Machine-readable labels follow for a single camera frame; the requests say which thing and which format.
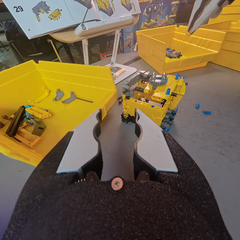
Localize grey curved lego panel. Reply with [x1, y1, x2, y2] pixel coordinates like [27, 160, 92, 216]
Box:
[61, 91, 76, 104]
[52, 89, 64, 102]

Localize dark blue lego set box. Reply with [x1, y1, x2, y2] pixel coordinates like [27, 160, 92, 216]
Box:
[120, 0, 180, 53]

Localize heap of grey blue lego parts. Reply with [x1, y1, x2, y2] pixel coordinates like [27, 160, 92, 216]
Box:
[165, 48, 183, 59]

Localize yellow grey sticker sheet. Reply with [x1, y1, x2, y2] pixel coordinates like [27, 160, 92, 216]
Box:
[111, 66, 127, 77]

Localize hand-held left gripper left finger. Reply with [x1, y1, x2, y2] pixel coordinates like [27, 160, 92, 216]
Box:
[56, 109, 103, 184]

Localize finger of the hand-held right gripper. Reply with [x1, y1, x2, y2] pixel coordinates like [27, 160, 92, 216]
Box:
[190, 0, 229, 35]
[187, 0, 205, 33]

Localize red plastic crate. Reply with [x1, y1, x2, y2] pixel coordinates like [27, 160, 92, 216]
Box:
[99, 51, 114, 59]

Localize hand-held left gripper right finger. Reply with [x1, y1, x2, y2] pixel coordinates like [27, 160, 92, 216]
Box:
[133, 109, 178, 182]

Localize yellow divided storage bin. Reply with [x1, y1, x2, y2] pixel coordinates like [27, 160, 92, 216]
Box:
[136, 25, 227, 74]

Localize yellow strap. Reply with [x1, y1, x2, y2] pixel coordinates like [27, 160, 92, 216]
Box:
[48, 38, 62, 62]

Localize heap of mixed lego beams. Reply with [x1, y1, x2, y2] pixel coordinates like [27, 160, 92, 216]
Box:
[0, 105, 52, 148]

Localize yellow plastic storage bin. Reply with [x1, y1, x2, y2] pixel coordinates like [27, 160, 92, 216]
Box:
[206, 0, 240, 72]
[0, 60, 118, 167]

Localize yellow black lego model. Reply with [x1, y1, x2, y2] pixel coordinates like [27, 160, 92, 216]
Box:
[121, 70, 186, 131]

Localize white wooden book stand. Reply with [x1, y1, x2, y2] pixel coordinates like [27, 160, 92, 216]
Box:
[48, 13, 141, 85]

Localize yellow curved lego panel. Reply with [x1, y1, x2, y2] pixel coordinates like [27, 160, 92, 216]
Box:
[28, 87, 50, 103]

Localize lego instruction booklet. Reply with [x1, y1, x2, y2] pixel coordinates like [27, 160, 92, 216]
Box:
[3, 0, 141, 39]

